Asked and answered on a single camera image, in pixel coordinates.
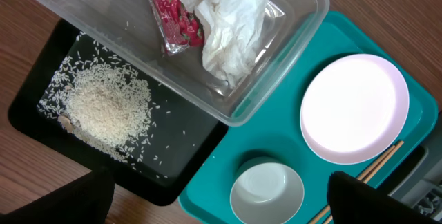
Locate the wooden chopstick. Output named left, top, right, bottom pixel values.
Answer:
left=323, top=142, right=405, bottom=224
left=309, top=140, right=404, bottom=224

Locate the red snack wrapper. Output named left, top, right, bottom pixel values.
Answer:
left=149, top=0, right=204, bottom=55

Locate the white rice pile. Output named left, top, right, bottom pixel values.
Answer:
left=36, top=32, right=187, bottom=180

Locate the white napkin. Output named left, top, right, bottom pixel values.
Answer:
left=180, top=0, right=268, bottom=88

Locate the grey bowl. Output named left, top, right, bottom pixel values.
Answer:
left=229, top=156, right=305, bottom=224

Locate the black tray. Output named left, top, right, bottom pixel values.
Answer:
left=8, top=21, right=228, bottom=206

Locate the clear plastic bin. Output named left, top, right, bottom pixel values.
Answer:
left=37, top=0, right=330, bottom=126

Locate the grey dishwasher rack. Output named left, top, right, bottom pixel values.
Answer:
left=378, top=116, right=441, bottom=223

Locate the teal plastic tray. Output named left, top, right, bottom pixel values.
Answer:
left=177, top=10, right=439, bottom=224

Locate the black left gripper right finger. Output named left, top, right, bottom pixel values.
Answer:
left=327, top=171, right=437, bottom=224

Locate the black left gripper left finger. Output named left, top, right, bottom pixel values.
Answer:
left=1, top=169, right=115, bottom=224

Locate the pink plate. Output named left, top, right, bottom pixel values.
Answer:
left=300, top=54, right=410, bottom=165

